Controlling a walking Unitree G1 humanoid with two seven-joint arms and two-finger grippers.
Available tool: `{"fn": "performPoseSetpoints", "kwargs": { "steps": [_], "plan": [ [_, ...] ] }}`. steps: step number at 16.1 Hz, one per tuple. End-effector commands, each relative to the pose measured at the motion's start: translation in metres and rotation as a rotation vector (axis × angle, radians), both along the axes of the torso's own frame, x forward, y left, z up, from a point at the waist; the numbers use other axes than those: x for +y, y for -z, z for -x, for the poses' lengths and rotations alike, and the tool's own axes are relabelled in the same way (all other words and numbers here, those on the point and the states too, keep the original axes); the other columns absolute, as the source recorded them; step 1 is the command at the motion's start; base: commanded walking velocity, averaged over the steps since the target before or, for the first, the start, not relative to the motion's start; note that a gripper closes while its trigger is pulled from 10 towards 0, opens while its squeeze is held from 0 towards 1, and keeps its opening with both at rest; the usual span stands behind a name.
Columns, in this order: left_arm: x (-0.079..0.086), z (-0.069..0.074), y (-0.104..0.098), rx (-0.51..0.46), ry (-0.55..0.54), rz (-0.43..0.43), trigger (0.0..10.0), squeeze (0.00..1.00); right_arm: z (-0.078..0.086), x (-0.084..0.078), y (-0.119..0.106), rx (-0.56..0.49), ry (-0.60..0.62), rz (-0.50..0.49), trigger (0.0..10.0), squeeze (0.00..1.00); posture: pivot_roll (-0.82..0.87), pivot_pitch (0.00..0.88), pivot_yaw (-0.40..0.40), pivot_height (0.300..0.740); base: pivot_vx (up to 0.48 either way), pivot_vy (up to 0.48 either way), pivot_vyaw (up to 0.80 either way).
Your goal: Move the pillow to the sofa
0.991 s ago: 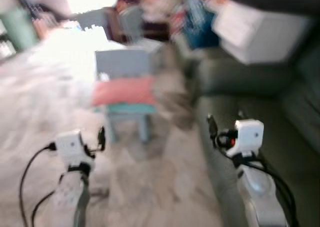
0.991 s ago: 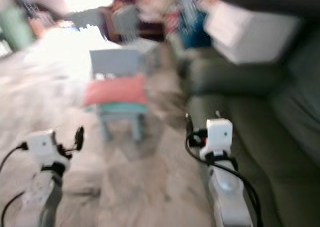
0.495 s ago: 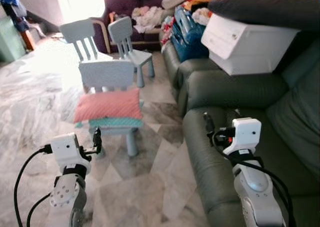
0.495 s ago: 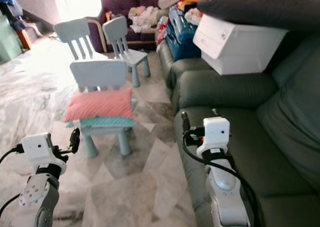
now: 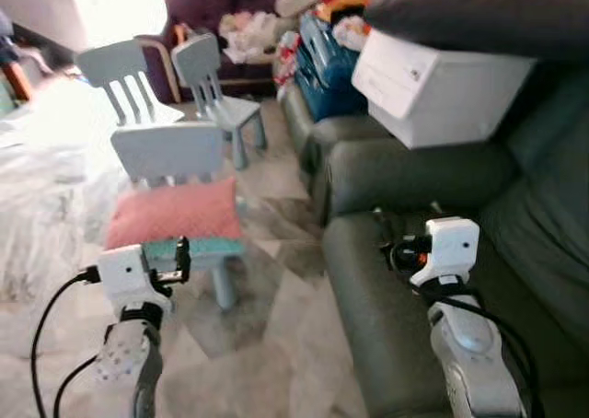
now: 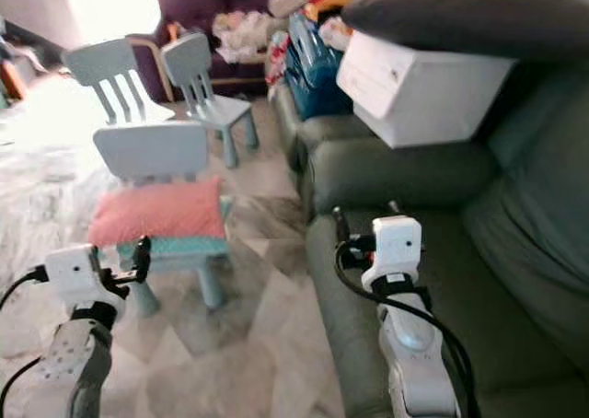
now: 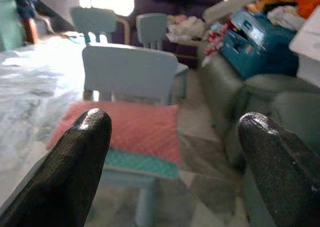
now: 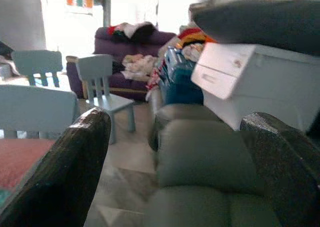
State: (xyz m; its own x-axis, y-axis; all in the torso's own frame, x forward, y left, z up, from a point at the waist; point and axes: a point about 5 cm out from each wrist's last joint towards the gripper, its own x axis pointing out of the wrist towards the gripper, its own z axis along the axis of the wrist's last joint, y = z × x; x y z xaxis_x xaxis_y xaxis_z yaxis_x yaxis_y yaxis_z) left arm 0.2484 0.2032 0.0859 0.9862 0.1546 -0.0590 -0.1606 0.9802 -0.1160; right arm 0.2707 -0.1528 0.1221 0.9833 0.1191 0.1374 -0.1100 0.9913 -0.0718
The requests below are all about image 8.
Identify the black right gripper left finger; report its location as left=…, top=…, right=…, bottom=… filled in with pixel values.
left=0, top=106, right=112, bottom=227

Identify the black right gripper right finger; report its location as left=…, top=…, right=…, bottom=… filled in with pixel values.
left=239, top=111, right=320, bottom=227

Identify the pink fluffy pillow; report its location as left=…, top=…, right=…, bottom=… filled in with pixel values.
left=0, top=138, right=56, bottom=191

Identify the grey-green leather sofa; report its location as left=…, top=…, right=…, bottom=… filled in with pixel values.
left=147, top=103, right=283, bottom=227

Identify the purple sofa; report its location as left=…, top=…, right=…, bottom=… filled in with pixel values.
left=66, top=26, right=177, bottom=102

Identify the white drawer cabinet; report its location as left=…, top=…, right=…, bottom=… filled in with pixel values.
left=191, top=42, right=320, bottom=133

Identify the pale clothes pile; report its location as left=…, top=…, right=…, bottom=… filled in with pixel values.
left=121, top=54, right=160, bottom=82

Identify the blue plastic basket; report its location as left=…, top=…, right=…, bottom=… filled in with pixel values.
left=158, top=46, right=205, bottom=107

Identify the dark grey cushion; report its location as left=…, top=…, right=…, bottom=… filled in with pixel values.
left=188, top=0, right=320, bottom=57

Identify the dark and white clothes pile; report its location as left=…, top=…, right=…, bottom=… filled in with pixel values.
left=107, top=21, right=157, bottom=43

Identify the red and yellow clothes pile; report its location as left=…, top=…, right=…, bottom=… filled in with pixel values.
left=174, top=24, right=218, bottom=63

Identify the grey pole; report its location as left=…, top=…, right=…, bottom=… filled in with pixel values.
left=102, top=0, right=112, bottom=28

